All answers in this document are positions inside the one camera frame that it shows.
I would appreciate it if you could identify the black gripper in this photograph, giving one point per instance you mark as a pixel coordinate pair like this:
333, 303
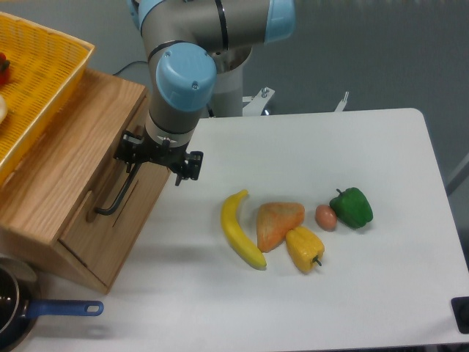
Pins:
134, 149

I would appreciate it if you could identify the wooden top drawer black handle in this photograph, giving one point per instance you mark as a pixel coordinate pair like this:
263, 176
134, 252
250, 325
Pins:
114, 200

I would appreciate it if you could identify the yellow toy banana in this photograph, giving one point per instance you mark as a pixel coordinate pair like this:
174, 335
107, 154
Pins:
234, 234

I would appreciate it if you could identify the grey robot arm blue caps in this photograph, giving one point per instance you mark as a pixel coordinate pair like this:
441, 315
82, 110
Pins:
180, 38

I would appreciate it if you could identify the wooden drawer cabinet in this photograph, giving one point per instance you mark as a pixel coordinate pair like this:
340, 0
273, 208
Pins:
48, 217

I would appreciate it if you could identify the orange triangular toy bread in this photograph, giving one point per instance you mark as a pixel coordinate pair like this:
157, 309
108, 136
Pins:
274, 220

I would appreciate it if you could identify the yellow plastic basket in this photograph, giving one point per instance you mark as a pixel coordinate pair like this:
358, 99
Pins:
45, 68

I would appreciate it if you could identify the white toy vegetable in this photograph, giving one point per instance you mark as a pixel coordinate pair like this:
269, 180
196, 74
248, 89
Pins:
3, 109

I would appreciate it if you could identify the yellow toy bell pepper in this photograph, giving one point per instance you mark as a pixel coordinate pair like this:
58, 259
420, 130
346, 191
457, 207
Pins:
305, 248

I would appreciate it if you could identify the brown toy egg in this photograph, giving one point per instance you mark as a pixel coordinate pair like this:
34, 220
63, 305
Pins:
325, 217

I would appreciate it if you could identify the red toy pepper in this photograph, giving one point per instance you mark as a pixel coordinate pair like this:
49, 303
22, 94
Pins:
4, 69

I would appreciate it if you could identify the green toy bell pepper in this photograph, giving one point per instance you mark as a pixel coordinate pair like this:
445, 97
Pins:
352, 208

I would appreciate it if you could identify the black corner device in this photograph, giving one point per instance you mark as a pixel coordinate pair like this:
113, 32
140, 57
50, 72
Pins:
460, 307

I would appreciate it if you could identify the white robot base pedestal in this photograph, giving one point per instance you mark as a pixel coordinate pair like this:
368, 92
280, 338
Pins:
227, 99

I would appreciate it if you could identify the white metal base bracket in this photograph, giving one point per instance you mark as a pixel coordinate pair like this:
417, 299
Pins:
256, 105

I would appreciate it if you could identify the blue handled dark pan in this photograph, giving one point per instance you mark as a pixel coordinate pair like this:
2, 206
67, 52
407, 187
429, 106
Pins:
22, 303

